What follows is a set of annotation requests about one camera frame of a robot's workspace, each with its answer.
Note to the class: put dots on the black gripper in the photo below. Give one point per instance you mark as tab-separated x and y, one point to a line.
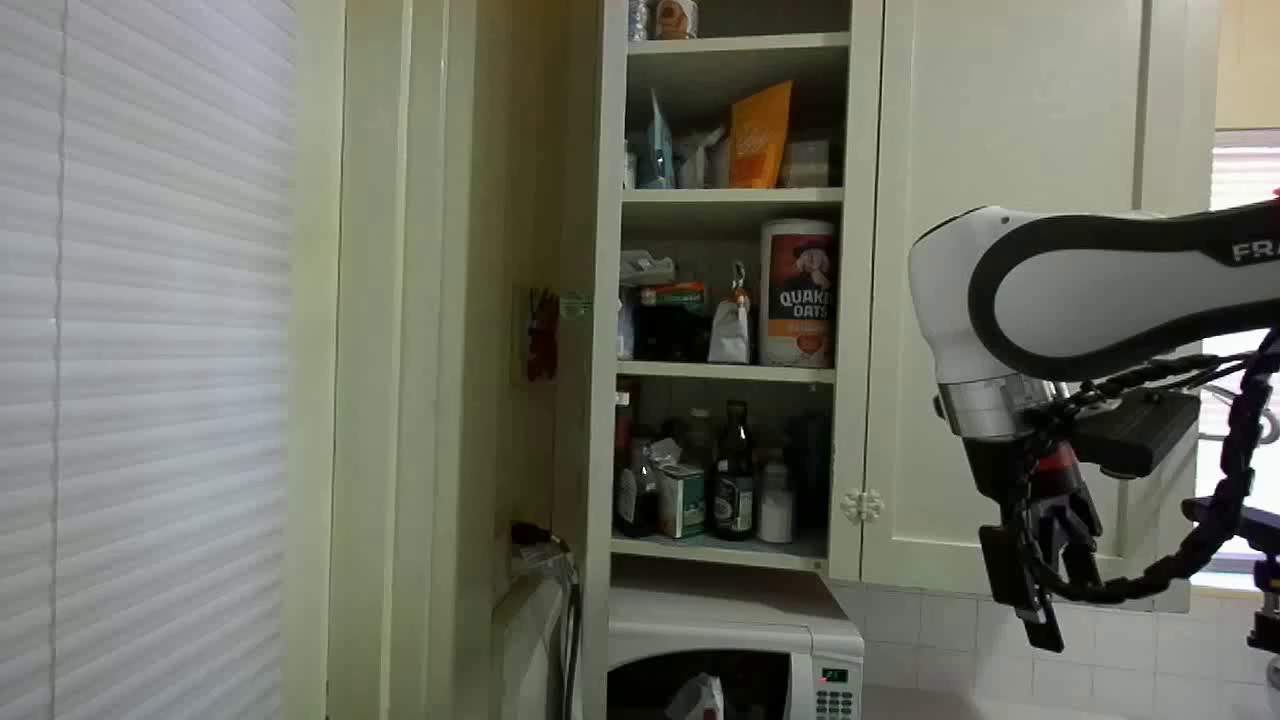
1044	512

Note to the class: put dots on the white and green packet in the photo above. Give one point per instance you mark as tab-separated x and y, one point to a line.
699	699

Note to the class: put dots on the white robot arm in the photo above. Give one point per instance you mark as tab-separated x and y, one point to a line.
1078	346

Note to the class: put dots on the cream upper cabinet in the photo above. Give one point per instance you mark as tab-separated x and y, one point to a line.
656	415

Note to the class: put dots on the cream cabinet door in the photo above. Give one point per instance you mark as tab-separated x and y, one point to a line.
1055	106

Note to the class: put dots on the blue packet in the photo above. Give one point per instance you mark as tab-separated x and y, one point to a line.
653	153

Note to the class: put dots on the white salt shaker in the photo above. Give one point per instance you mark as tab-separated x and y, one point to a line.
776	507

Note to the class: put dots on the dark glass bottle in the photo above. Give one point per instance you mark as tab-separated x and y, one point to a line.
735	485

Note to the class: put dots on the green and white box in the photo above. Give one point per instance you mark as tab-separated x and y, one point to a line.
683	501

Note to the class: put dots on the small white bag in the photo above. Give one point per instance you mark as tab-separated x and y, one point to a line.
735	323

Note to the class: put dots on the oats canister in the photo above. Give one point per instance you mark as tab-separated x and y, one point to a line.
798	292

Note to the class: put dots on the white microwave oven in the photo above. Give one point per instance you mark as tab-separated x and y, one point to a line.
772	654

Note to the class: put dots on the dark box on shelf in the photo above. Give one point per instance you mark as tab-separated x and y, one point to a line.
674	323

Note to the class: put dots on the orange snack bag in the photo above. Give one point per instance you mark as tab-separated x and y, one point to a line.
758	136

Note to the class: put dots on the white window blind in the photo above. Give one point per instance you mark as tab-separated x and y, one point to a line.
146	255

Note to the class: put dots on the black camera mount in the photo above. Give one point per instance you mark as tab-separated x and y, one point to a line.
1217	519

